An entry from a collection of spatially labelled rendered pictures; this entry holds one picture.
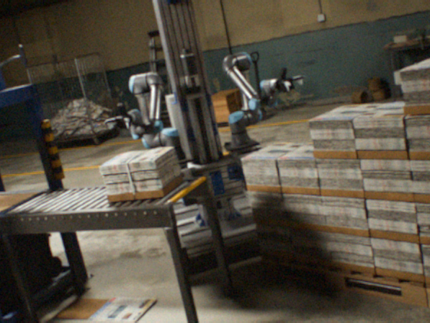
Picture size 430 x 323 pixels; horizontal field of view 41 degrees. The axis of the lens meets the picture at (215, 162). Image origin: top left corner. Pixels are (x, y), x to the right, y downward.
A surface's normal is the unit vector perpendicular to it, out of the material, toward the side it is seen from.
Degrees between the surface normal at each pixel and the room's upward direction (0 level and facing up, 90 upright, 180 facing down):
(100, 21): 90
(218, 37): 90
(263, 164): 90
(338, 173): 90
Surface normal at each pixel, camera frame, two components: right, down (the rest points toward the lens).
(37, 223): -0.40, 0.29
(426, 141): -0.68, 0.30
